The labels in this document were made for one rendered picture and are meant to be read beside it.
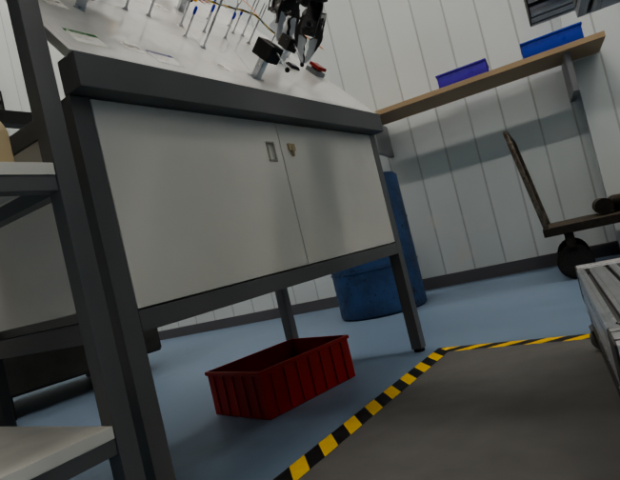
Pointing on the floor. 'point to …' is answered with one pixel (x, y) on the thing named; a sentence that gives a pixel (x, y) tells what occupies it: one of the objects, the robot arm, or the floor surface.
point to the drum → (380, 273)
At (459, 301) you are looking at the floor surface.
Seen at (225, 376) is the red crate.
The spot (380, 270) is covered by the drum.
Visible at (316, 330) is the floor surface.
